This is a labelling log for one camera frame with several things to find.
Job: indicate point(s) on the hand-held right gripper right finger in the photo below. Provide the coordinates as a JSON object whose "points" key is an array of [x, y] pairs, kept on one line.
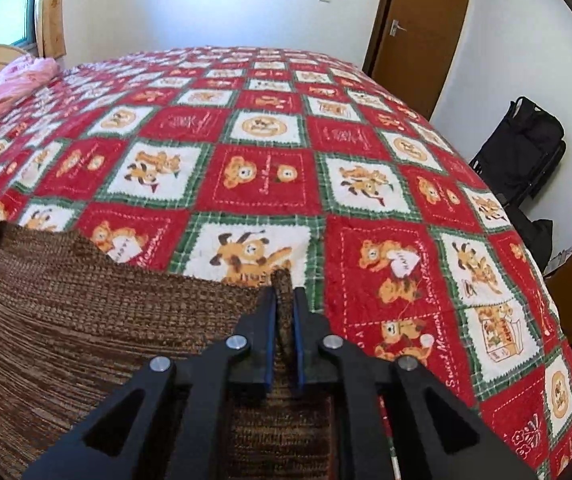
{"points": [[306, 330]]}

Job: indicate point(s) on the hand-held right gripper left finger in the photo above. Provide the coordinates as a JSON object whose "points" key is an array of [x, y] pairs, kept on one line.
{"points": [[262, 330]]}

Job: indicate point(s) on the brown knit sweater sun pattern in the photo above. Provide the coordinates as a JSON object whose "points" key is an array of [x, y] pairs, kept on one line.
{"points": [[90, 320]]}

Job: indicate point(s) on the red checkered printed bedspread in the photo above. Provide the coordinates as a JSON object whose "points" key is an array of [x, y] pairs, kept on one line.
{"points": [[366, 210]]}

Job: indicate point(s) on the dark cloth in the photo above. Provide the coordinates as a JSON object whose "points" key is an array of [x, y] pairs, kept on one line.
{"points": [[536, 240]]}

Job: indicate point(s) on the black suitcase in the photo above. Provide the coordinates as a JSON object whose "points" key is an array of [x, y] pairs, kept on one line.
{"points": [[521, 150]]}

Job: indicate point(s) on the brown wooden door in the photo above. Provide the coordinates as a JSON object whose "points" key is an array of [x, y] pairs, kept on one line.
{"points": [[426, 35]]}

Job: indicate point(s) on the pink blanket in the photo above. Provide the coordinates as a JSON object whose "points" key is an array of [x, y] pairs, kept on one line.
{"points": [[10, 85]]}

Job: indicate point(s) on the yellow printed curtain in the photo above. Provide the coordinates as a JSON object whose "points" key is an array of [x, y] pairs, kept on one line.
{"points": [[53, 10]]}

